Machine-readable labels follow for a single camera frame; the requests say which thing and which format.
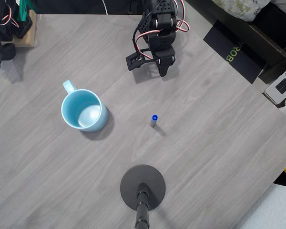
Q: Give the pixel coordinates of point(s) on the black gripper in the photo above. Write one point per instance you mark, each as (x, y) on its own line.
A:
(166, 61)

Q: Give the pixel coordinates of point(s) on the blue capped marker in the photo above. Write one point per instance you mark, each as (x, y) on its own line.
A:
(154, 117)

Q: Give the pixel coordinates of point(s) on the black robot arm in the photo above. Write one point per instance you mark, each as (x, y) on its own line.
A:
(165, 21)

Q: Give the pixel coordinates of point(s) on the light blue ceramic mug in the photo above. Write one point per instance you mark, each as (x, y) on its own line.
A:
(68, 109)

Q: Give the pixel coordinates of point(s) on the black box with green print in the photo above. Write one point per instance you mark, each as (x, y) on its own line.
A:
(228, 45)

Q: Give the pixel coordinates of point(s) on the green patterned pillow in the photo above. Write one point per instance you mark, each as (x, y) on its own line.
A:
(240, 8)

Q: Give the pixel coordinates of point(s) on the dark brown bench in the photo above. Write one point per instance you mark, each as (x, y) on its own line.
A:
(269, 38)

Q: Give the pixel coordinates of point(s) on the smartphone in grey case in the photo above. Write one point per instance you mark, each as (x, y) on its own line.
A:
(282, 86)

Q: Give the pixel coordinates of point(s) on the wooden base board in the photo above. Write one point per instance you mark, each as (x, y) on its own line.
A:
(29, 41)

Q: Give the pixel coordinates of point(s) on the green table clamp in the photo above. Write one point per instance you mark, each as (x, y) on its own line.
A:
(22, 14)

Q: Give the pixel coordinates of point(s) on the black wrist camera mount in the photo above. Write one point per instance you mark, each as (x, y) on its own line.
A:
(133, 60)

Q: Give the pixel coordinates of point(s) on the black round-base camera stand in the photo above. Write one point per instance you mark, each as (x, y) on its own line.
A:
(133, 181)

